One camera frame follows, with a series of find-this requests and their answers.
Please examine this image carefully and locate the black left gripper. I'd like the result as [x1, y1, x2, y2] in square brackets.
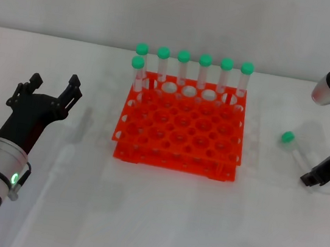
[0, 64, 86, 163]

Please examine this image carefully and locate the green-capped clear test tube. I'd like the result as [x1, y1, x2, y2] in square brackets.
[172, 49, 192, 87]
[216, 57, 235, 96]
[276, 130, 318, 171]
[132, 41, 152, 82]
[127, 55, 149, 94]
[153, 46, 172, 83]
[236, 61, 256, 100]
[194, 53, 214, 91]

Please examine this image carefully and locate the orange plastic test tube rack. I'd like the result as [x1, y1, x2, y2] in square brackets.
[107, 67, 253, 184]

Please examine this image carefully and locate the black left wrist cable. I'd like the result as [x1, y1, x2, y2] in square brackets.
[8, 159, 33, 204]

